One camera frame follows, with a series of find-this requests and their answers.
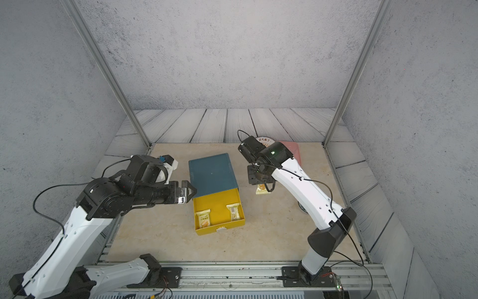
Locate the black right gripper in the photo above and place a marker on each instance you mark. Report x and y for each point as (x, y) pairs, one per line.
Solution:
(251, 179)

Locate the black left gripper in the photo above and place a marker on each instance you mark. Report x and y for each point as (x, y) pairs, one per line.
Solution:
(175, 196)

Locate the yellow cookie packet two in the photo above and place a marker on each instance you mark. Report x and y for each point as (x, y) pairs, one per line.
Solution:
(262, 189)

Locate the yellow drawer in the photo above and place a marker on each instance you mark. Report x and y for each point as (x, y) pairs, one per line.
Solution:
(219, 214)

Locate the yellow cookie packet one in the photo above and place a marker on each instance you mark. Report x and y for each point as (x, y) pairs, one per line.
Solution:
(203, 218)

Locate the yellow cookie packet three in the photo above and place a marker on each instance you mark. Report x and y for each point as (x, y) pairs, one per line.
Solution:
(234, 211)

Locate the teal drawer cabinet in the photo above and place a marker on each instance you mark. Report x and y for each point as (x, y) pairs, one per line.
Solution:
(213, 174)

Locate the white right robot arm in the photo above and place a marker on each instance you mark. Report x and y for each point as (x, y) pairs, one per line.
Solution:
(333, 222)

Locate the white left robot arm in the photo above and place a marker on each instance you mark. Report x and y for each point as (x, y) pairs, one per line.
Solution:
(58, 274)

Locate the white orange patterned plate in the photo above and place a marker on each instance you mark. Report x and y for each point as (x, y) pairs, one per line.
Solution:
(266, 141)

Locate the pink plastic tray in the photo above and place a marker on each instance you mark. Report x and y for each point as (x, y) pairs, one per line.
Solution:
(294, 149)

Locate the blue white ceramic bowl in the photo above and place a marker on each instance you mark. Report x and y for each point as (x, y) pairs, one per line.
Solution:
(302, 208)

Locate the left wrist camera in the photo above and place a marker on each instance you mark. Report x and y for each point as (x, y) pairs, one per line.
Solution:
(170, 164)

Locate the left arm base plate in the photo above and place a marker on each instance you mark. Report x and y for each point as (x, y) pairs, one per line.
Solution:
(167, 277)

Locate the aluminium mounting rail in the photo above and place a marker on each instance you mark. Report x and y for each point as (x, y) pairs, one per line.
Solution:
(353, 281)

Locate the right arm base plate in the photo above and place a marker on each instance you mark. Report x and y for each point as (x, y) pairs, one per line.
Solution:
(294, 277)

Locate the right metal frame post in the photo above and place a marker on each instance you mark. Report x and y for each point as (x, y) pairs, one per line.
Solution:
(366, 51)

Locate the metal frame post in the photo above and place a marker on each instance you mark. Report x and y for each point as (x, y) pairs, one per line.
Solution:
(366, 51)
(84, 32)

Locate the left metal frame post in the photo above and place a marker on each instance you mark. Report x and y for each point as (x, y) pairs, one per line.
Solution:
(84, 32)

